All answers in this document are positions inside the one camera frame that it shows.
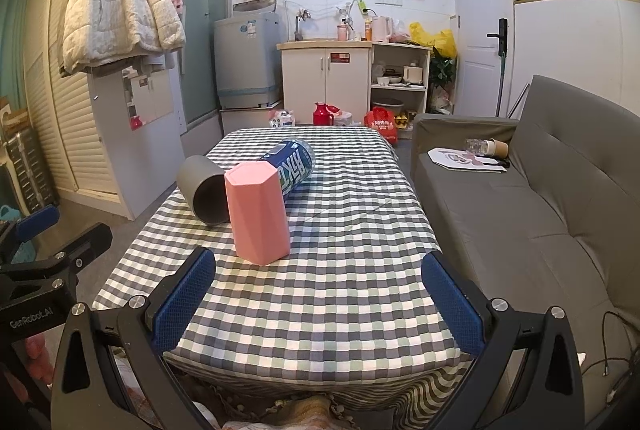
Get black door handle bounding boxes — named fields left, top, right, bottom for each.
left=487, top=18, right=509, bottom=56

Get red jug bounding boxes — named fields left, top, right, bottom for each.
left=313, top=101, right=335, bottom=127

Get pink hexagonal cup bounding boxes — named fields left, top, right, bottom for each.
left=223, top=161, right=292, bottom=267

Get pink soft toy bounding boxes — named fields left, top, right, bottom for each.
left=20, top=335, right=54, bottom=386

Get frosted glass door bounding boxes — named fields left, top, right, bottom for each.
left=179, top=0, right=234, bottom=127

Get grey plastic basin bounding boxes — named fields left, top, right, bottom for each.
left=371, top=98, right=406, bottom=120

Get metal basin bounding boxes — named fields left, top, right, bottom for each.
left=232, top=0, right=279, bottom=14

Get white cabinet side panel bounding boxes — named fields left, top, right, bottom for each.
left=87, top=60, right=189, bottom=221

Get white electric kettle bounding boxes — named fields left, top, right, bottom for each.
left=371, top=15, right=394, bottom=43

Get blue labelled bottle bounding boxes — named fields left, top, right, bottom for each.
left=256, top=138, right=316, bottom=200

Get yellow plastic bag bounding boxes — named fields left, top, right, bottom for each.
left=410, top=22, right=458, bottom=60

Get grey cup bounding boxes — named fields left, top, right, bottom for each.
left=176, top=155, right=232, bottom=227

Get white puffer jacket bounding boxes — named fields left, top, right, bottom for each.
left=61, top=0, right=187, bottom=75

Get metal faucet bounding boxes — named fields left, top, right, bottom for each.
left=295, top=9, right=312, bottom=42

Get white louvered wardrobe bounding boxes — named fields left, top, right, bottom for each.
left=20, top=0, right=137, bottom=221

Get white sink cabinet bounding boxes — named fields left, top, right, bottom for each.
left=276, top=41, right=375, bottom=127

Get red shopping bag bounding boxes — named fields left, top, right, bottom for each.
left=363, top=106, right=400, bottom=144

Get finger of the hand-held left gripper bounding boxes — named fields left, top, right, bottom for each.
left=0, top=204, right=62, bottom=261
left=0, top=222, right=114, bottom=306

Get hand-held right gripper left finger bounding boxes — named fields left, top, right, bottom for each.
left=50, top=246, right=217, bottom=430

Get checked tablecloth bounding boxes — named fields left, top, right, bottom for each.
left=92, top=126, right=473, bottom=417

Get dark suitcase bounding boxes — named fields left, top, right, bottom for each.
left=0, top=110, right=59, bottom=217

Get green plant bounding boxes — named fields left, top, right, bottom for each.
left=430, top=47, right=457, bottom=87

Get white door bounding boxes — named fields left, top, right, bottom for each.
left=452, top=0, right=516, bottom=118

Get printed paper sheet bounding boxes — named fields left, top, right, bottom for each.
left=427, top=146, right=509, bottom=174

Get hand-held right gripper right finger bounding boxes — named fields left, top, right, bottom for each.
left=421, top=251, right=589, bottom=430

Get black cable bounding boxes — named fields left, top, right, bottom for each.
left=582, top=310, right=632, bottom=377

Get white open shelf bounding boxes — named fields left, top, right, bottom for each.
left=370, top=42, right=432, bottom=121

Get grey washing machine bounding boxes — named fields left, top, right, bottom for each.
left=214, top=10, right=283, bottom=111

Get grey sofa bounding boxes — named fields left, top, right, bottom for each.
left=410, top=75, right=640, bottom=426

